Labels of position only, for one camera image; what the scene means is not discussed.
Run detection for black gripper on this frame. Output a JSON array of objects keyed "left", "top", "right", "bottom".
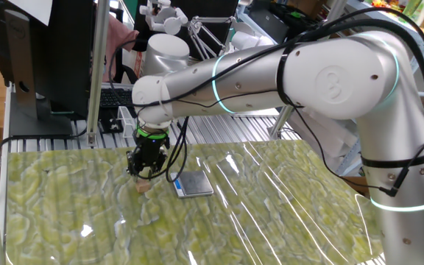
[{"left": 125, "top": 134, "right": 171, "bottom": 182}]

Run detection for small wooden block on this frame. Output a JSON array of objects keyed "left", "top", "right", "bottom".
[{"left": 135, "top": 179, "right": 152, "bottom": 194}]

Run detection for silver digital pocket scale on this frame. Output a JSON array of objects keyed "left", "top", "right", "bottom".
[{"left": 169, "top": 169, "right": 215, "bottom": 199}]

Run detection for clear acrylic stand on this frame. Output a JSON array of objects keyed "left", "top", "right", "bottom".
[{"left": 117, "top": 105, "right": 138, "bottom": 139}]

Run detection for small black device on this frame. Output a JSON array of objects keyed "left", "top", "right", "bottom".
[{"left": 99, "top": 107, "right": 124, "bottom": 134}]

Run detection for black computer keyboard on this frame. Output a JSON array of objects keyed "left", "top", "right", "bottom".
[{"left": 99, "top": 88, "right": 135, "bottom": 109}]

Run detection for green marble pattern mat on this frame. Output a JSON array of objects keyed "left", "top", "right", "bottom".
[{"left": 4, "top": 138, "right": 386, "bottom": 265}]

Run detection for black office chair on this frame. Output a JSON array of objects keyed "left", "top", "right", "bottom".
[{"left": 113, "top": 51, "right": 142, "bottom": 85}]

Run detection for white red printed box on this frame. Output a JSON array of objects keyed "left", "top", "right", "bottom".
[{"left": 133, "top": 51, "right": 145, "bottom": 79}]

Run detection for person in pink sweater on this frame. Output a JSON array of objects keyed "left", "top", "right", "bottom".
[{"left": 93, "top": 10, "right": 141, "bottom": 84}]

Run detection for black Dell monitor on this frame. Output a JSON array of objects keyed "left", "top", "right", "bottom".
[{"left": 0, "top": 0, "right": 96, "bottom": 139}]

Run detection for white haptic controller device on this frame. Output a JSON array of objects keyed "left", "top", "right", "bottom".
[{"left": 139, "top": 0, "right": 276, "bottom": 62}]

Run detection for white plastic sheet stack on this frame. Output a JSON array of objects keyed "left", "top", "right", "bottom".
[{"left": 289, "top": 110, "right": 362, "bottom": 171}]

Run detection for dark grey case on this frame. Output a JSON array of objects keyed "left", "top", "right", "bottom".
[{"left": 247, "top": 7, "right": 290, "bottom": 38}]

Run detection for small white paper sheet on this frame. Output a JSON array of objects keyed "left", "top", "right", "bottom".
[{"left": 1, "top": 0, "right": 54, "bottom": 27}]

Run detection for brown cardboard box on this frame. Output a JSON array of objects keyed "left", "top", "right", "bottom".
[{"left": 339, "top": 175, "right": 370, "bottom": 198}]

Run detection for red orange toy fruits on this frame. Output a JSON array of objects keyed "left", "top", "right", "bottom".
[{"left": 372, "top": 0, "right": 400, "bottom": 12}]

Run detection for green plastic bottle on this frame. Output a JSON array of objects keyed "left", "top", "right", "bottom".
[{"left": 399, "top": 0, "right": 422, "bottom": 24}]

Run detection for pale yellow plastic bottle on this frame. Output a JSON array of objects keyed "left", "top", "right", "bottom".
[{"left": 410, "top": 0, "right": 424, "bottom": 27}]

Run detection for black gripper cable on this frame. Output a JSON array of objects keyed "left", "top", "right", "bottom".
[{"left": 138, "top": 116, "right": 191, "bottom": 184}]

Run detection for black monitor cable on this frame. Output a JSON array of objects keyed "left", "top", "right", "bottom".
[{"left": 0, "top": 127, "right": 88, "bottom": 174}]

